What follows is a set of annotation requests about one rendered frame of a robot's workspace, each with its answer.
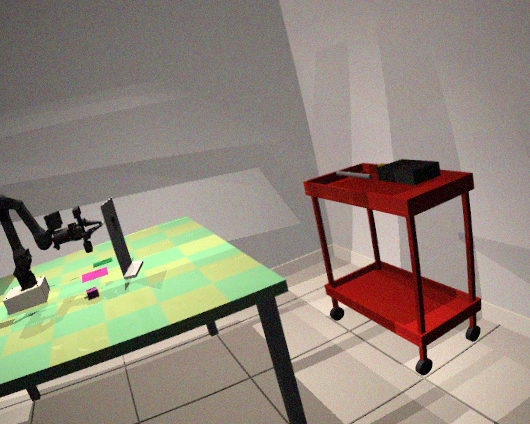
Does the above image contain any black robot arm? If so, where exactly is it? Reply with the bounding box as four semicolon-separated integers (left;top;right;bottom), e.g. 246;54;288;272
0;194;83;292

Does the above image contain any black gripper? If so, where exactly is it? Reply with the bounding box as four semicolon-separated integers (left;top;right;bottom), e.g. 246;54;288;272
64;205;102;253

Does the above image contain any pink square mat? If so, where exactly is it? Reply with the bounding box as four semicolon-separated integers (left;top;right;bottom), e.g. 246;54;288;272
82;267;108;283

